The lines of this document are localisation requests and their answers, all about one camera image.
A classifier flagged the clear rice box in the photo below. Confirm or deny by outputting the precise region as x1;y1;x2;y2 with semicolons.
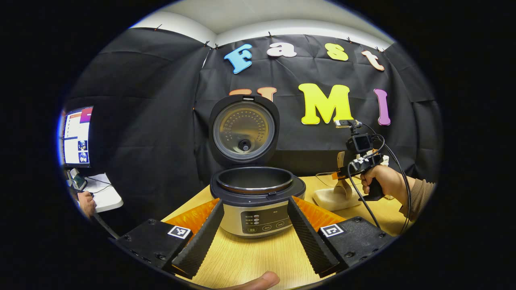
312;172;365;212

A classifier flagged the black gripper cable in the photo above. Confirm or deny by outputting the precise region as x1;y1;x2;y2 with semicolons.
347;123;412;234

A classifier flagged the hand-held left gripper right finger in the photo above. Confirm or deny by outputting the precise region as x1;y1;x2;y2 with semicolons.
287;196;395;278

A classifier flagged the wooden spoon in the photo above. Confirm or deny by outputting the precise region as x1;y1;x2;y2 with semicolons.
336;151;353;200

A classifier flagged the grey rice cooker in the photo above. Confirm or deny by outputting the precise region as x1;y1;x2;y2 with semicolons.
208;95;307;239

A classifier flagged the computer monitor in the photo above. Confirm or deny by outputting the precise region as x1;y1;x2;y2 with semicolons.
60;106;94;168

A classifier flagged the grey desk device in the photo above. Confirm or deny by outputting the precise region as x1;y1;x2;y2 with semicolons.
69;168;87;191

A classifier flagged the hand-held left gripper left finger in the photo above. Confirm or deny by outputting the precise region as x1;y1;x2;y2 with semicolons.
109;197;225;279

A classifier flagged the white side desk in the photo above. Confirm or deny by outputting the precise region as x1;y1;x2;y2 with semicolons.
69;172;124;213

